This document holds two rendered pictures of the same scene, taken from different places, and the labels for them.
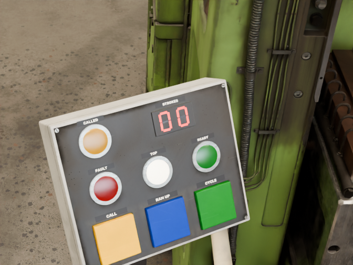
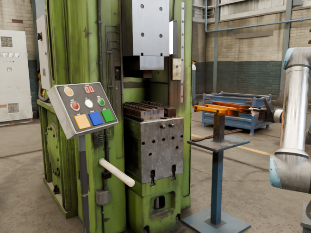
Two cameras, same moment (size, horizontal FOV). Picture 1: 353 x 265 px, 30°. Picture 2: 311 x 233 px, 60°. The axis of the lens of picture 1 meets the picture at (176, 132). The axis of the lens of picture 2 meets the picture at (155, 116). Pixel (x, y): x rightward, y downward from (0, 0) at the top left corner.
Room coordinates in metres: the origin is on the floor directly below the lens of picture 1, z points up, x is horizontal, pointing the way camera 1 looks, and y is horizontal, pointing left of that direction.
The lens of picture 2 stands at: (-0.66, 0.41, 1.29)
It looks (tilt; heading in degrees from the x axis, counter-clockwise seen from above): 10 degrees down; 332
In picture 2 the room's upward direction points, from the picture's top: straight up
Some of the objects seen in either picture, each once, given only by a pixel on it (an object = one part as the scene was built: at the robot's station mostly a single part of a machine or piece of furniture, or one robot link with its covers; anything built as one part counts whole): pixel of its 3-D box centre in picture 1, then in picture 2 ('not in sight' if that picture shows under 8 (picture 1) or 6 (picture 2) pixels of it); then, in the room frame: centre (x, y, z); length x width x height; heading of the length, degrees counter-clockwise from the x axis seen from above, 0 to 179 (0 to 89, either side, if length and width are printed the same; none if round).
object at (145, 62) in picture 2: not in sight; (137, 63); (1.27, -0.46, 1.32); 0.42 x 0.20 x 0.10; 5
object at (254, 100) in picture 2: not in sight; (235, 111); (3.54, -3.74, 0.36); 1.20 x 0.80 x 0.72; 17
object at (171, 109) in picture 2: not in sight; (167, 111); (1.14, -0.65, 0.95); 0.12 x 0.08 x 0.06; 5
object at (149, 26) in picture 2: not in sight; (141, 30); (1.28, -0.51, 1.56); 0.42 x 0.39 x 0.40; 5
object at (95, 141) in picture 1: (95, 141); (68, 91); (0.85, 0.14, 1.16); 0.05 x 0.03 x 0.04; 95
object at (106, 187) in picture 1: (105, 188); (75, 105); (0.81, 0.11, 1.09); 0.05 x 0.03 x 0.04; 95
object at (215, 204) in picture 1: (214, 204); (107, 116); (0.87, -0.08, 1.01); 0.07 x 0.05 x 0.07; 120
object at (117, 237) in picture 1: (116, 238); (82, 122); (0.77, 0.09, 1.01); 0.07 x 0.05 x 0.07; 120
